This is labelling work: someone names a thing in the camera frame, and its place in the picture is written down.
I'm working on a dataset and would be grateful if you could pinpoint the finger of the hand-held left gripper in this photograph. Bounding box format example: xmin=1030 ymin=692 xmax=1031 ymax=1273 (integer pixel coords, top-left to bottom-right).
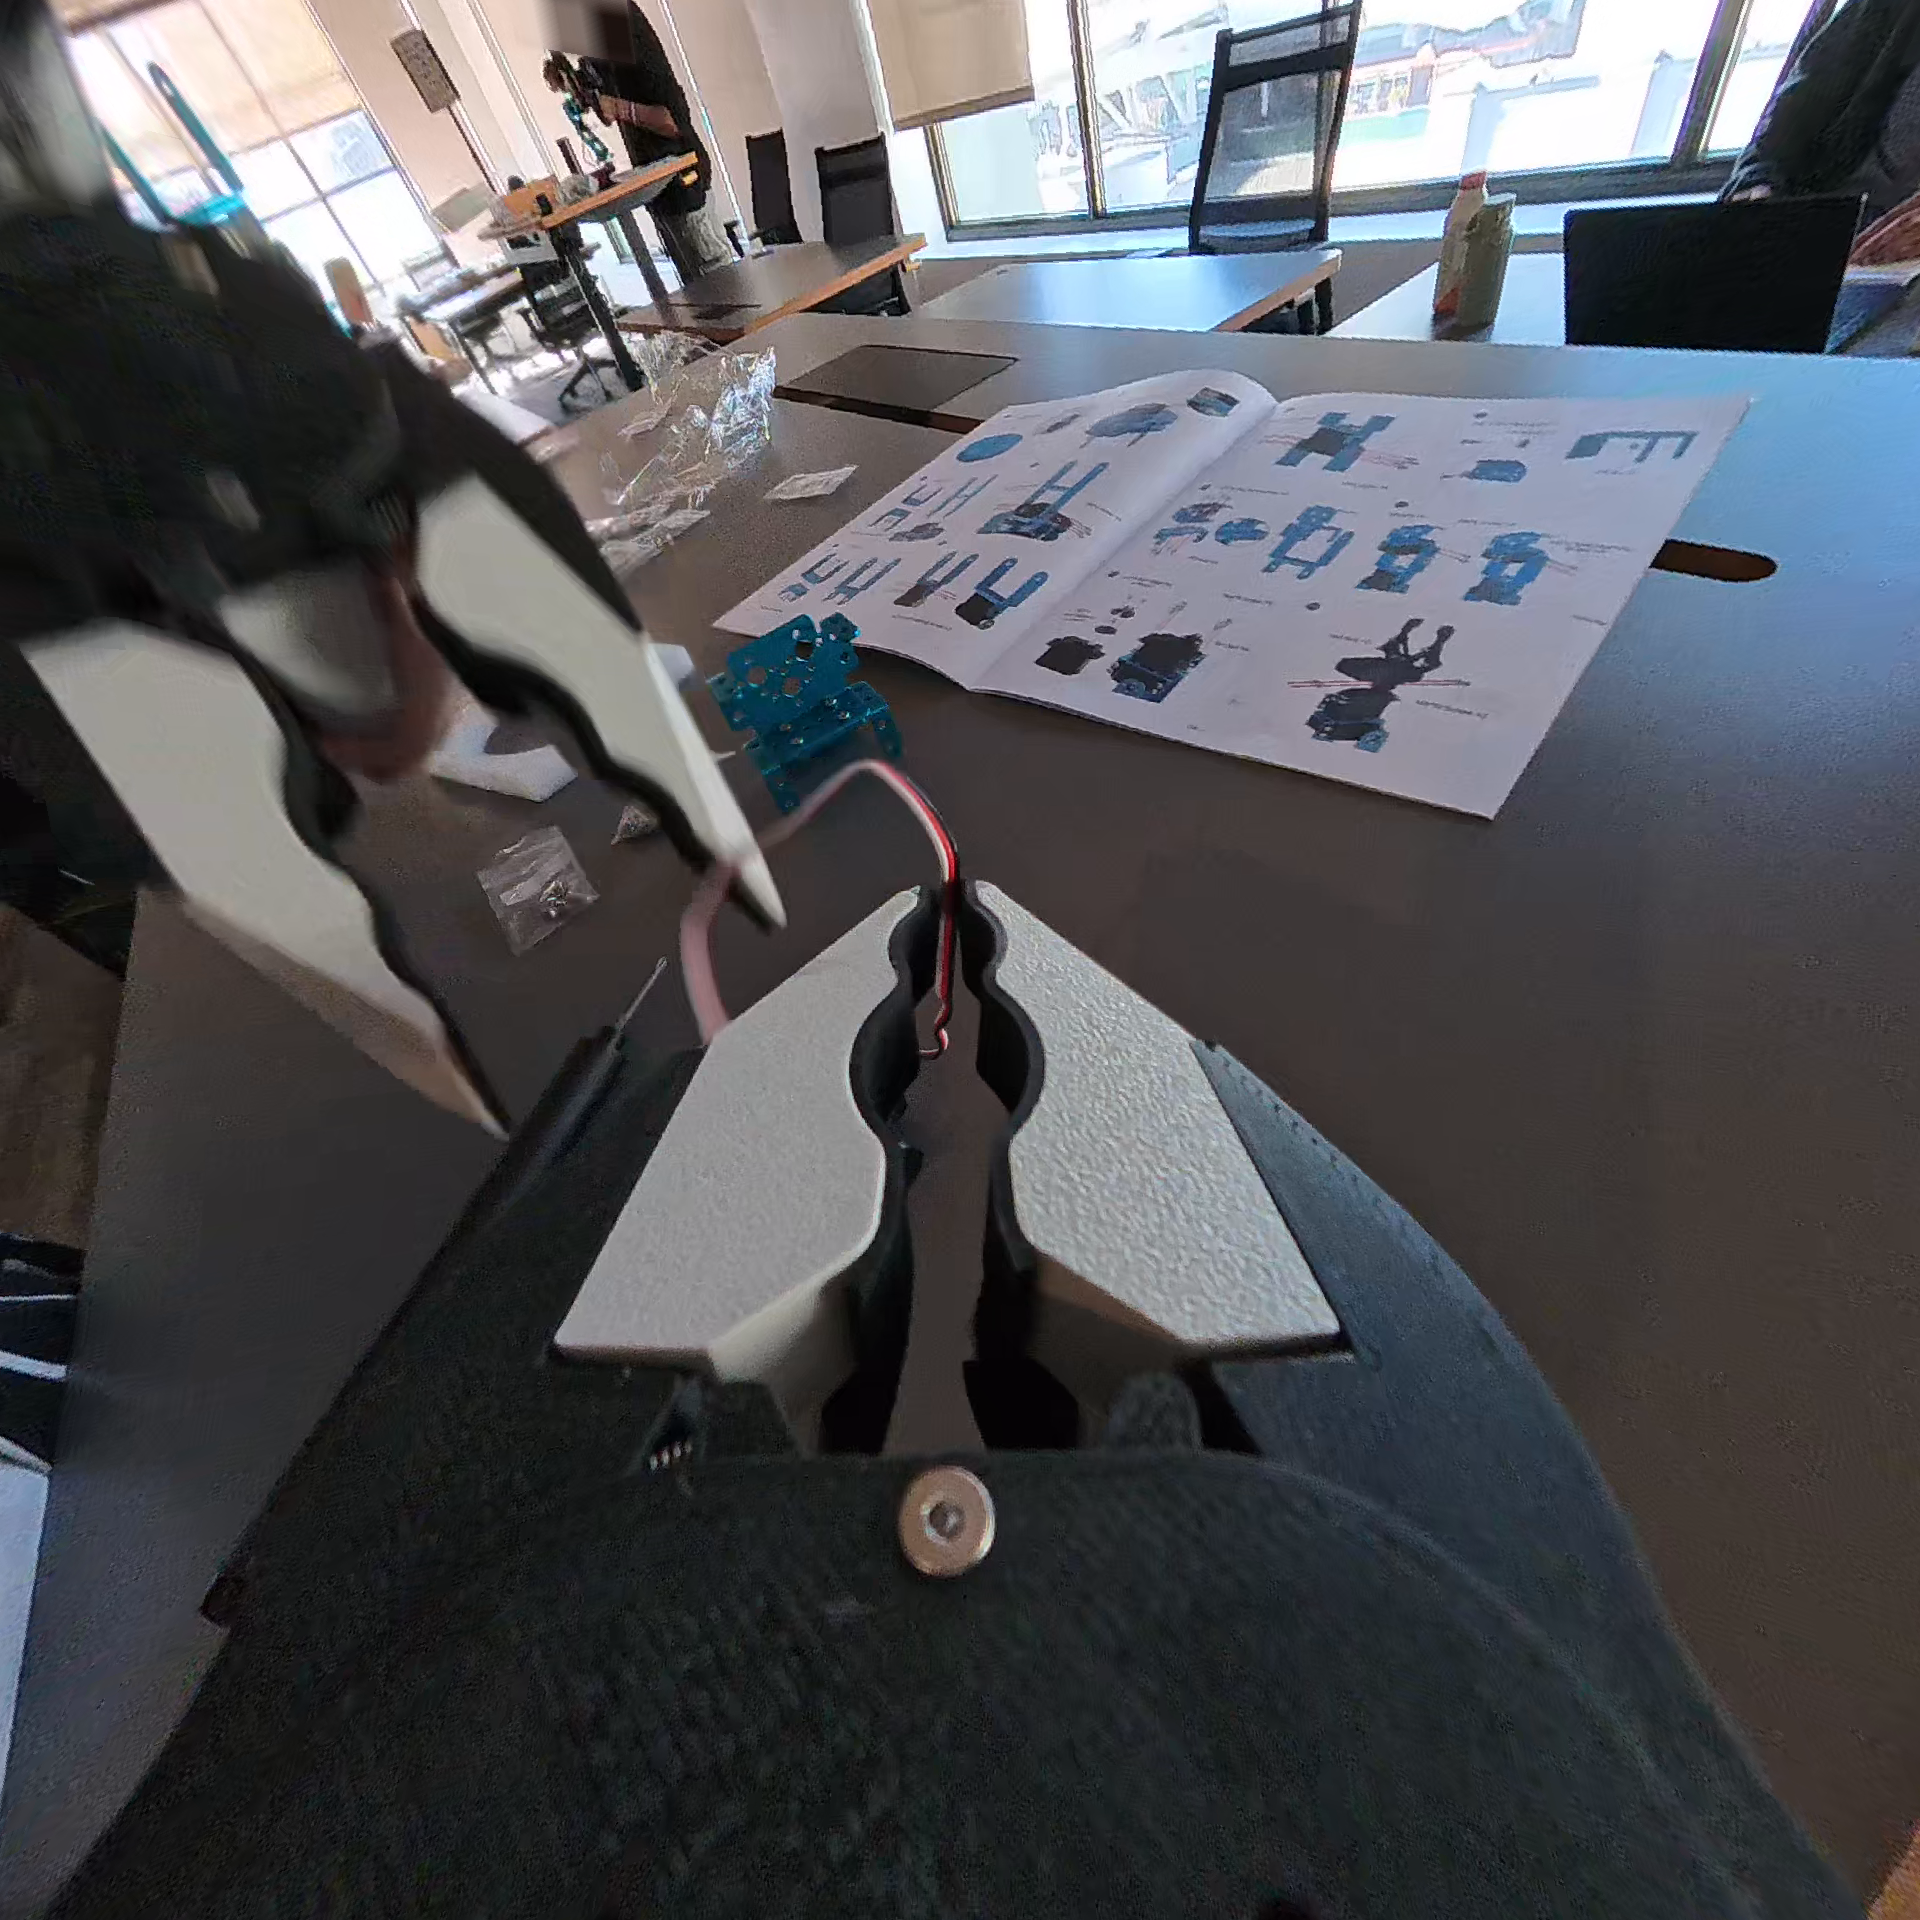
xmin=407 ymin=481 xmax=791 ymax=930
xmin=17 ymin=596 xmax=516 ymax=1143

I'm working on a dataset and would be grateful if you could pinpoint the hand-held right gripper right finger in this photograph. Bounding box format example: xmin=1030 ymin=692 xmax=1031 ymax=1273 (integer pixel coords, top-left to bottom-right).
xmin=964 ymin=878 xmax=1344 ymax=1454

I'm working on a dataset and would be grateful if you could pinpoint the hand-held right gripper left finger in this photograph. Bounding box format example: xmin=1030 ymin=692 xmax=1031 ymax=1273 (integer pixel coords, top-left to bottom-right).
xmin=553 ymin=886 xmax=930 ymax=1454

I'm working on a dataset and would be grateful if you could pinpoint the blue metal bracket assembly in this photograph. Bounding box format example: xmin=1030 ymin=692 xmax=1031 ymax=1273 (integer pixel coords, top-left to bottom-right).
xmin=704 ymin=608 xmax=889 ymax=817

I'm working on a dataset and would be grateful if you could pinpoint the black servo with striped cable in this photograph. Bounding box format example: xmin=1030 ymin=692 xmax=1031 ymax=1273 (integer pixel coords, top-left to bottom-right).
xmin=673 ymin=758 xmax=965 ymax=1064

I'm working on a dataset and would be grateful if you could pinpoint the tall standing desk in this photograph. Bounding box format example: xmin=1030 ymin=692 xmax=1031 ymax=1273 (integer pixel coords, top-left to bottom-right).
xmin=476 ymin=151 xmax=710 ymax=397

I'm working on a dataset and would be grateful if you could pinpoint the person's left hand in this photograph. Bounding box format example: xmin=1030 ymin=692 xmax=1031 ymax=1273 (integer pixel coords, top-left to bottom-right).
xmin=322 ymin=592 xmax=456 ymax=787

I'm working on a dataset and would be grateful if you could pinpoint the black screwdriver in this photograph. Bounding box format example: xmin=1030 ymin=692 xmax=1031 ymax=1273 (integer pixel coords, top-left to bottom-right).
xmin=498 ymin=957 xmax=673 ymax=1191

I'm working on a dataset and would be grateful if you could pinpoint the crumpled clear plastic wrap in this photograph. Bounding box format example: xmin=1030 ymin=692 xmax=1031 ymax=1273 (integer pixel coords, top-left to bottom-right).
xmin=595 ymin=333 xmax=784 ymax=517

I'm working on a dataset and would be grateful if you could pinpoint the black office chair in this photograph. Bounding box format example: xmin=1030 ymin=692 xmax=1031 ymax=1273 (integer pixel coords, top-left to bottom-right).
xmin=809 ymin=132 xmax=905 ymax=254
xmin=742 ymin=128 xmax=807 ymax=252
xmin=513 ymin=247 xmax=629 ymax=414

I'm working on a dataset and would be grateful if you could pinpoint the person's striped black shirt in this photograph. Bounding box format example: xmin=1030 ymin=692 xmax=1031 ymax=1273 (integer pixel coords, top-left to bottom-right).
xmin=0 ymin=1231 xmax=87 ymax=1481

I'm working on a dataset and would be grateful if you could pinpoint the beige window blind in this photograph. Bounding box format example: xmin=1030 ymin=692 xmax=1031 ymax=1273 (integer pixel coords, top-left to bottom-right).
xmin=864 ymin=0 xmax=1039 ymax=132

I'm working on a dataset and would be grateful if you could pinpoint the open instruction booklet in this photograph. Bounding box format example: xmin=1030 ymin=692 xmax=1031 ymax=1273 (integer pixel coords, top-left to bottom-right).
xmin=713 ymin=366 xmax=1754 ymax=824

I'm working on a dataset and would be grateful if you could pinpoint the black mesh-back chair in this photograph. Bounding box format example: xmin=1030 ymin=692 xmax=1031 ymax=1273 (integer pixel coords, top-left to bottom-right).
xmin=1187 ymin=0 xmax=1367 ymax=259

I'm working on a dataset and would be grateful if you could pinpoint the white bottle with red cap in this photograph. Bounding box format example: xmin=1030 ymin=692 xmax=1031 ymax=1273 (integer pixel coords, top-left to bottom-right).
xmin=1431 ymin=168 xmax=1491 ymax=321

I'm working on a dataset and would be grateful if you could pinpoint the black laptop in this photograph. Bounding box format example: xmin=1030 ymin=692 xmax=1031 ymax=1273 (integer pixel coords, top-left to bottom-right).
xmin=1560 ymin=193 xmax=1871 ymax=358

